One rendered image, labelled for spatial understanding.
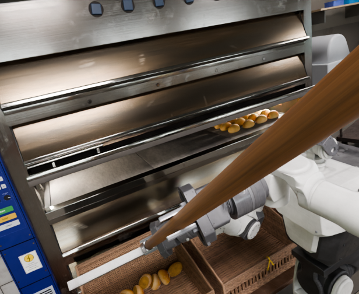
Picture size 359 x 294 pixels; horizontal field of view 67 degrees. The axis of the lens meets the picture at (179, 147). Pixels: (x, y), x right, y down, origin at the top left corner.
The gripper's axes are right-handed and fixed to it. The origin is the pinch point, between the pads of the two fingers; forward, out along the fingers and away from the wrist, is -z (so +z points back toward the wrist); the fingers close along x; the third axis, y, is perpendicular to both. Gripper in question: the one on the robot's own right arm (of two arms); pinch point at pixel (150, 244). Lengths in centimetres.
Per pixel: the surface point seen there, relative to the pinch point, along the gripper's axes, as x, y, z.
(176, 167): 35, -63, 3
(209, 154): 35, -76, 23
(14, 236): 32, -13, -68
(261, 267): -33, -65, 20
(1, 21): 102, 17, -14
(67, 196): 43, -35, -51
